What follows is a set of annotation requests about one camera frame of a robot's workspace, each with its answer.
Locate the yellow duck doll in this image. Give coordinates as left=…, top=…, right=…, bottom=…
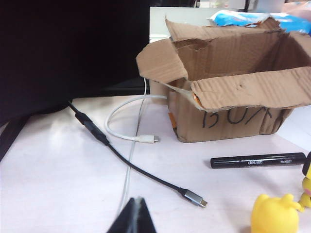
left=247, top=193, right=302, bottom=233

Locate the white USB-C cable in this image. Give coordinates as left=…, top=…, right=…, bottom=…
left=105, top=77, right=168, bottom=144

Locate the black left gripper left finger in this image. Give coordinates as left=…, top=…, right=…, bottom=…
left=106, top=197, right=138, bottom=233

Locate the blue white wipes package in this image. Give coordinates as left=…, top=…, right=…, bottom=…
left=207, top=9, right=311, bottom=37

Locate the black computer monitor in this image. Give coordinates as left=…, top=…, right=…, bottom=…
left=0, top=0, right=151, bottom=127

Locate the torn brown cardboard box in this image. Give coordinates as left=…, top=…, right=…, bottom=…
left=136, top=15, right=311, bottom=144

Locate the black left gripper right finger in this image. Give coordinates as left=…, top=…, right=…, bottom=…
left=131, top=197, right=157, bottom=233

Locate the yellow pink doll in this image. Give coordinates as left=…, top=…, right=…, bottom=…
left=297, top=151, right=311, bottom=209

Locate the black USB-C cable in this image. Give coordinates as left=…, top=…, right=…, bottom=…
left=68, top=100, right=208, bottom=209

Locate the black monitor stand leg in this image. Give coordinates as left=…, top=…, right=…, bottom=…
left=0, top=115, right=30, bottom=162

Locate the black marker pen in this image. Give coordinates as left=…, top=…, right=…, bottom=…
left=210, top=152, right=307, bottom=170

